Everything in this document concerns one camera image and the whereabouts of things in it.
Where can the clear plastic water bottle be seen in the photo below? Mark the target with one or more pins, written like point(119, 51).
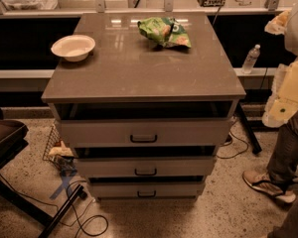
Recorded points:
point(251, 59)

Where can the white paper bowl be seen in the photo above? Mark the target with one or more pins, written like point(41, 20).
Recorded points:
point(73, 48)

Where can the person in brown trousers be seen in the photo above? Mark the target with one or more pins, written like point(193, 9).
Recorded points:
point(281, 111)

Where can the grey drawer cabinet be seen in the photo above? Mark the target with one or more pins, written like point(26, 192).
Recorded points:
point(128, 78)

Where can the grey drawer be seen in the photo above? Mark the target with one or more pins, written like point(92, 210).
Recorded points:
point(143, 133)
point(144, 167)
point(147, 189)

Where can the green chip bag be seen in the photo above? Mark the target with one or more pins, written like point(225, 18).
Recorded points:
point(164, 31)

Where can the black table leg right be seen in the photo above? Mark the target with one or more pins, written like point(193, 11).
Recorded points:
point(256, 149)

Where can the wire basket with items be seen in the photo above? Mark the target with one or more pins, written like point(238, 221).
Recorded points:
point(57, 153)

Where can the black chair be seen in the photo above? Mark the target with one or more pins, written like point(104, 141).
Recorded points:
point(12, 142)

